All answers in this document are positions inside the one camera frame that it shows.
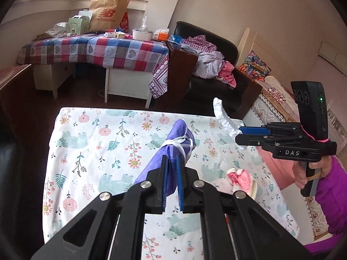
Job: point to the dark wooden side cabinet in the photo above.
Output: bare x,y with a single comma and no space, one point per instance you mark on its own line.
180,69

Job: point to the white round bowl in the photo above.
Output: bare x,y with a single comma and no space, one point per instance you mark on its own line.
142,35

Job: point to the brown New Balance paper bag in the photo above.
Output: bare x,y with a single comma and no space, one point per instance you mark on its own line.
106,14

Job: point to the plaid checkered tablecloth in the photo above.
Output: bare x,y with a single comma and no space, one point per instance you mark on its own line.
110,53

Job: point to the bed with patterned quilts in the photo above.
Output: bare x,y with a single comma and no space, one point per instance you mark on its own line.
275,103

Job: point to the white table under plaid cloth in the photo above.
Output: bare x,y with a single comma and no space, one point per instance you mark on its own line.
118,82

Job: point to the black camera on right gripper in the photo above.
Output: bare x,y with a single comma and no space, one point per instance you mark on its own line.
310,99

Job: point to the purple face mask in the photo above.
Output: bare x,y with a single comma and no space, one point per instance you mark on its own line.
180,141

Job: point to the purple right sleeve forearm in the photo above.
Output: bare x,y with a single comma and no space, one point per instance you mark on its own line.
331,195

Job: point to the floral bear tablecloth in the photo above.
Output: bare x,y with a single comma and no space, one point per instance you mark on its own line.
95,150

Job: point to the orange tissue box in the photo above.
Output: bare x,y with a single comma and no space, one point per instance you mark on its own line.
161,35

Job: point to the person's right hand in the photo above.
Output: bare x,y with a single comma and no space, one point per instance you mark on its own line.
324,166

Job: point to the colourful comic pillow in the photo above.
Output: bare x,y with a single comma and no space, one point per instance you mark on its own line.
254,67

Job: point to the black leather armchair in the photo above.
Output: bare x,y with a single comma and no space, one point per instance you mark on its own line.
200,93

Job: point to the green house-shaped box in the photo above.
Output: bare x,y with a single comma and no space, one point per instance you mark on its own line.
79,24

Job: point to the pile of clothes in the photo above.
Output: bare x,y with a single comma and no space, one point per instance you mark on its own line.
211,64

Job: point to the pink plastic trash bucket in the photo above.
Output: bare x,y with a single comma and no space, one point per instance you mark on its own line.
280,169

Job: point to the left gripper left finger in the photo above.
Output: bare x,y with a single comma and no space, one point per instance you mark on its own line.
149,195

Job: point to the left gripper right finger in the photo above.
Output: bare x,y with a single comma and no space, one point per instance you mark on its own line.
193,193

